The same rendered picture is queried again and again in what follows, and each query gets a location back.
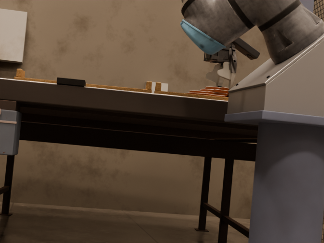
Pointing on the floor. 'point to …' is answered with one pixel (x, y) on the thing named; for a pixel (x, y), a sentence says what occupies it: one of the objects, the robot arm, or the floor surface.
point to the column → (286, 177)
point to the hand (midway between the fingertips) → (225, 89)
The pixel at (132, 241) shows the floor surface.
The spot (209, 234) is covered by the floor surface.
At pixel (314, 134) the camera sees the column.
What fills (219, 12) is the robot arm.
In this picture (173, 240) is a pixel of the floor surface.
